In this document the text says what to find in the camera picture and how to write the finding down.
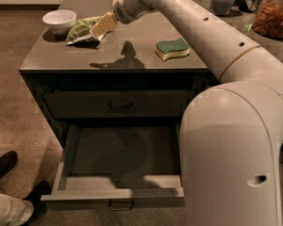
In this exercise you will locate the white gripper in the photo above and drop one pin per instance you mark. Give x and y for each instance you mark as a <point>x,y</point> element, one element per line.
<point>126,8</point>

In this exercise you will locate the green jalapeno chip bag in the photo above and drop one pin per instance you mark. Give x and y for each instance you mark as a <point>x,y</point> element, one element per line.
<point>80,32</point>

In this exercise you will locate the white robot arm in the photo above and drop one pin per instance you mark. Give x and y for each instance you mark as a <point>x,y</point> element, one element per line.
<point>230,135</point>

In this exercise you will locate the top left grey drawer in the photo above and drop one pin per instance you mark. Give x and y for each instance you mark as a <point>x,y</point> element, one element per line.
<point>117,104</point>

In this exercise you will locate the open middle grey drawer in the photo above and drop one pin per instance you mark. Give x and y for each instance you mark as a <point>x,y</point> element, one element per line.
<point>119,168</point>

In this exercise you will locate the white ceramic bowl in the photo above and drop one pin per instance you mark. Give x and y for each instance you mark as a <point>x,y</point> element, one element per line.
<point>60,21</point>

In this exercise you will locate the grey kitchen counter cabinet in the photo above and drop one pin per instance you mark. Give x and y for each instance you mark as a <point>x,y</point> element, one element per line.
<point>126,60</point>

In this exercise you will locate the green and yellow sponge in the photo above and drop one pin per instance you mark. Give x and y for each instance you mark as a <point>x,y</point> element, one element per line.
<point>168,49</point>

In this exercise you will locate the upper black shoe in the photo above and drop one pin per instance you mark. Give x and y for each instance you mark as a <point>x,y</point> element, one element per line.
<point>7,162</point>

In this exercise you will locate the black shoe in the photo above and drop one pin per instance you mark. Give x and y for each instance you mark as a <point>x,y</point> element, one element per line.
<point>35,196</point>
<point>7,162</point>

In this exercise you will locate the glass jar with snacks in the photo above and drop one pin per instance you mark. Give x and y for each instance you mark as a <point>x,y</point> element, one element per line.
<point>268,21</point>

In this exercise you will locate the lower black shoe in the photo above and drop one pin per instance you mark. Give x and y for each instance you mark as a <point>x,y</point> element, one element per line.
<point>35,196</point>

